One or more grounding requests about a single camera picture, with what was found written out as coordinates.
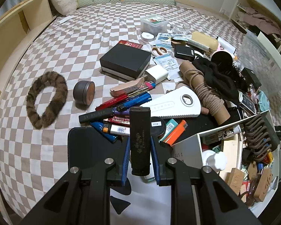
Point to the pink leather case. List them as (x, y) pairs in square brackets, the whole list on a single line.
[(127, 87)]

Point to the white power adapter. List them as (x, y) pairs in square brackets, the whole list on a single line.
[(156, 74)]

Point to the black square box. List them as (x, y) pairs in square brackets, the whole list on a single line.
[(251, 78)]

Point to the white scraper tool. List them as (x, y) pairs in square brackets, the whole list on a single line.
[(179, 103)]

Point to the black white mouse pad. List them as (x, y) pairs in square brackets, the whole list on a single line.
[(197, 195)]

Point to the clear plastic container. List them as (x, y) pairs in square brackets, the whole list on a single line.
[(153, 24)]

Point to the brown fur headband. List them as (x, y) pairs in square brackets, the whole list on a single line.
[(45, 99)]

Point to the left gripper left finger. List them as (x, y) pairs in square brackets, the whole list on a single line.
[(82, 195)]

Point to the black flat gift box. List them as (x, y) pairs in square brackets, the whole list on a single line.
[(125, 61)]

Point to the cardboard tube with rope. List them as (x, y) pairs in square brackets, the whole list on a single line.
[(208, 97)]

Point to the orange lighter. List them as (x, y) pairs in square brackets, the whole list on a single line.
[(176, 133)]

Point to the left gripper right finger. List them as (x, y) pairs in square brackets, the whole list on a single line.
[(198, 195)]

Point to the black hair wig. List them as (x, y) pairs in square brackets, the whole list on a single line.
[(223, 76)]

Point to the black rectangular case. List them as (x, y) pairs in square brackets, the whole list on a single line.
[(140, 140)]

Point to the white storage box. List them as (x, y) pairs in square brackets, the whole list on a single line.
[(190, 151)]

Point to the red lighter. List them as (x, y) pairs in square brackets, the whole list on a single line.
[(112, 102), (118, 121)]

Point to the black long lighter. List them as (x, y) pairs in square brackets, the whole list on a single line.
[(96, 115)]

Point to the carved wooden plaque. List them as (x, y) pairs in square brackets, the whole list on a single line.
[(263, 185)]

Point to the round black tin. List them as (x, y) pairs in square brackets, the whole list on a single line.
[(158, 126)]

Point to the white floating drawer tray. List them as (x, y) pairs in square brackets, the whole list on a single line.
[(259, 54)]

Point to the grey round tin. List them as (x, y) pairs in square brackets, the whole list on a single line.
[(83, 92)]

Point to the purple patterned lighter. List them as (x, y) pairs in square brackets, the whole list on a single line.
[(113, 129)]

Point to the wooden shelf unit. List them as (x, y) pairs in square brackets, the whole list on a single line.
[(19, 27)]

